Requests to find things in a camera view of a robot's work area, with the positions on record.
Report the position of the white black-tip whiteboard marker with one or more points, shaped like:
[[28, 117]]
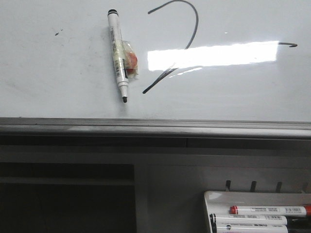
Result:
[[125, 61]]

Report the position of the white whiteboard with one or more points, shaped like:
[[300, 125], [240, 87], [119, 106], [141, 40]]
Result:
[[200, 59]]

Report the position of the white marker tray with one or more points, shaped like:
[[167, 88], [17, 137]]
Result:
[[219, 202]]

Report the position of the black capped marker middle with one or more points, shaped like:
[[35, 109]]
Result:
[[248, 219]]

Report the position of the black capped marker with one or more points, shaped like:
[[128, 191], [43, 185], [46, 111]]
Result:
[[248, 219], [248, 228]]

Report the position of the black capped marker lower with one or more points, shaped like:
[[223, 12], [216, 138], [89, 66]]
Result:
[[248, 228]]

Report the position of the red capped white marker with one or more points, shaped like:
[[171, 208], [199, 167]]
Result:
[[271, 210]]

